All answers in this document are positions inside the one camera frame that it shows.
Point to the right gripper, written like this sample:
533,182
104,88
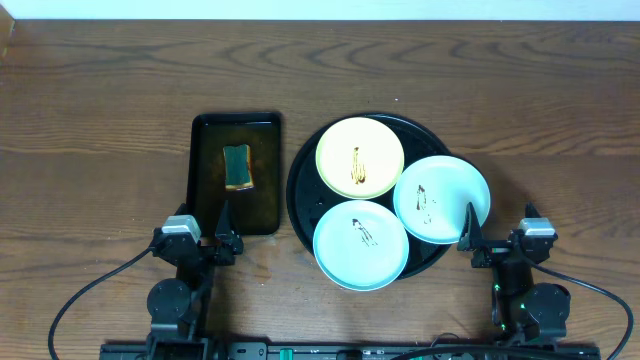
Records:
501,250

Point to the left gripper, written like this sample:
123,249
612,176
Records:
206,250

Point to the green and yellow sponge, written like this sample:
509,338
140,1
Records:
238,174

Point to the pale green plate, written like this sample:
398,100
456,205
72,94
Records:
432,194

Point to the pale blue plate front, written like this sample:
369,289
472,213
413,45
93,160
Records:
360,245

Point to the yellow plate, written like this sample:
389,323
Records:
359,158

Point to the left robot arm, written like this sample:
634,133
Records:
178,306

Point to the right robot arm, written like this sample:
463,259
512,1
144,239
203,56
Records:
528,313

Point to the black rectangular tray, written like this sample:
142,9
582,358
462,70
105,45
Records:
254,211

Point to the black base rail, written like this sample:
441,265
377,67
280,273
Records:
252,351

